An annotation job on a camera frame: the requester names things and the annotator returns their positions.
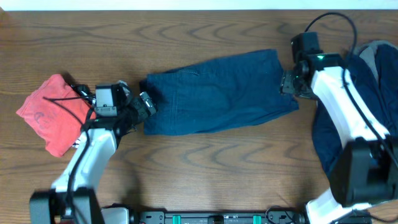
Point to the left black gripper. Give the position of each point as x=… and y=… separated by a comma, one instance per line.
x=143, y=114

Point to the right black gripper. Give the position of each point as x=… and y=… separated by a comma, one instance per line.
x=287, y=84

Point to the dark blue denim shorts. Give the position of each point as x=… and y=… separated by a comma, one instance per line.
x=216, y=95

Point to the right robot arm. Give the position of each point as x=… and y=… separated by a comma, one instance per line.
x=365, y=173

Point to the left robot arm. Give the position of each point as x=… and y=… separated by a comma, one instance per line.
x=72, y=197

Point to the black white patterned garment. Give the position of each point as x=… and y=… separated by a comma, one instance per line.
x=84, y=92

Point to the grey garment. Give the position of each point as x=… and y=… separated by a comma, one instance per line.
x=368, y=51

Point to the dark blue garment pile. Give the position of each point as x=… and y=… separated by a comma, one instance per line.
x=351, y=104

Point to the red folded garment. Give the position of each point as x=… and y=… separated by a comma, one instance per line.
x=57, y=127

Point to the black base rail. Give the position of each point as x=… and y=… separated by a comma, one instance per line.
x=217, y=217

